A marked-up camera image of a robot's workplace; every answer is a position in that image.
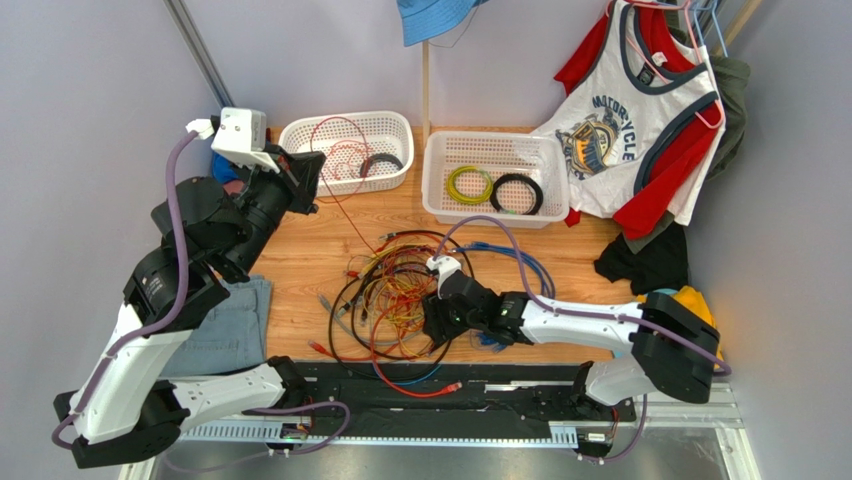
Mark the white plastic basket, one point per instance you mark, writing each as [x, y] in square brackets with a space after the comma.
[366, 151]
[520, 179]

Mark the light blue jeans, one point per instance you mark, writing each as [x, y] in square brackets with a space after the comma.
[232, 336]

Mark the blue cloth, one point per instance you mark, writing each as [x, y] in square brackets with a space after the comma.
[222, 169]

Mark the blue bucket hat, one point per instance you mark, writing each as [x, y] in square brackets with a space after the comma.
[423, 20]

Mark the dark green garment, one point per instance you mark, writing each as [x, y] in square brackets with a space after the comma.
[732, 77]

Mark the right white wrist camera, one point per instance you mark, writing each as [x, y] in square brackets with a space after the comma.
[442, 267]

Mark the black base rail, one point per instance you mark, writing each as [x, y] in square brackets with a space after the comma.
[498, 406]

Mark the aluminium frame post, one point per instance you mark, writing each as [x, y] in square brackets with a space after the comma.
[194, 41]

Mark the yellow cloth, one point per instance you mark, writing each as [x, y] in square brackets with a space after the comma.
[693, 300]

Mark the left white plastic basket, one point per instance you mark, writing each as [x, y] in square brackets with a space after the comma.
[366, 151]

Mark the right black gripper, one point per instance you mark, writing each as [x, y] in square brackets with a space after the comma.
[438, 320]

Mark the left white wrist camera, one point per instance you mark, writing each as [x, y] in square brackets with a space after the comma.
[239, 136]

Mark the right white plastic basket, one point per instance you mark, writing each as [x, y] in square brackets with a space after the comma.
[520, 179]

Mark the white motorcycle tank top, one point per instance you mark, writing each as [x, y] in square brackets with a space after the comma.
[632, 133]

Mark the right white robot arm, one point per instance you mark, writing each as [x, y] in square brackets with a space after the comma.
[661, 345]

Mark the black cloth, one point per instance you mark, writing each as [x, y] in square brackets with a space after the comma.
[660, 264]

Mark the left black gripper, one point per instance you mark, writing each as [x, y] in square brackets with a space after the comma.
[305, 168]

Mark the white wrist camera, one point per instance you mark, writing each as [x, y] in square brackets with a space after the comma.
[442, 267]
[239, 136]

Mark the red shirt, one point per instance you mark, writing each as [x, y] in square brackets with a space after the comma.
[659, 193]

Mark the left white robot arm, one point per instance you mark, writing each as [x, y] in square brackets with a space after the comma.
[127, 411]

